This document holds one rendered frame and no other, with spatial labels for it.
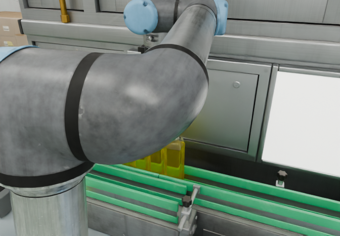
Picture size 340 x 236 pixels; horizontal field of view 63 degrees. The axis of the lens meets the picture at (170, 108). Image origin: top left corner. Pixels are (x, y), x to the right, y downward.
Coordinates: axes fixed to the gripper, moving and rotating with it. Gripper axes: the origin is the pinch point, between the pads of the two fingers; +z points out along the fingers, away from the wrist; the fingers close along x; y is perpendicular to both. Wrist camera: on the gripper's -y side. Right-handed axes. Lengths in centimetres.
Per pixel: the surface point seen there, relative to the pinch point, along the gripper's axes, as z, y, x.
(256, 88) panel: -6.6, -24.5, -13.3
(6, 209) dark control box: 40, 54, 22
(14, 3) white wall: 14, 410, -303
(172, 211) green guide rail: 25.1, -7.9, 13.2
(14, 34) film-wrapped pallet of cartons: 47, 338, -230
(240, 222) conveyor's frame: 29.8, -26.9, 5.0
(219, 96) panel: -2.2, -13.6, -13.0
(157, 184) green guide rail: 23.1, 0.2, 6.3
